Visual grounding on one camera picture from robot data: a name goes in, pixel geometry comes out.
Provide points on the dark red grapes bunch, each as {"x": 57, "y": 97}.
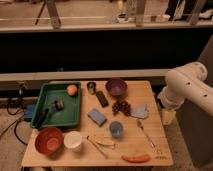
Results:
{"x": 121, "y": 106}

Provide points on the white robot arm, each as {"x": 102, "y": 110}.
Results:
{"x": 187, "y": 82}

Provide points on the small metal cup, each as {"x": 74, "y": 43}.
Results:
{"x": 91, "y": 87}

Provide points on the blue plastic cup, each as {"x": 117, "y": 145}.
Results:
{"x": 116, "y": 129}

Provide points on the white plastic cup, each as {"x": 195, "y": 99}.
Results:
{"x": 73, "y": 141}

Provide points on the purple bowl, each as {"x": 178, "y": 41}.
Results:
{"x": 116, "y": 87}

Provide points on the black remote bar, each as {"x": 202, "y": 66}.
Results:
{"x": 102, "y": 99}

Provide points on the blue sponge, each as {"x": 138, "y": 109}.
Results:
{"x": 96, "y": 116}

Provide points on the orange peach fruit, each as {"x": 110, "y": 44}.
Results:
{"x": 72, "y": 90}

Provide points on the grey folded cloth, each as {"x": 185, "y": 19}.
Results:
{"x": 140, "y": 112}

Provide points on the green plastic tray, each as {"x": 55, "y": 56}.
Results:
{"x": 69, "y": 117}

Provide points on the metal tongs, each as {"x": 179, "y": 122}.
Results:
{"x": 99, "y": 143}

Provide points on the red bowl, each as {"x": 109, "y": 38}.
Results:
{"x": 48, "y": 141}

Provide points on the blue box on floor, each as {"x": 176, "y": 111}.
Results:
{"x": 28, "y": 113}

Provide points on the black handled brush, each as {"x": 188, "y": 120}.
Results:
{"x": 57, "y": 105}

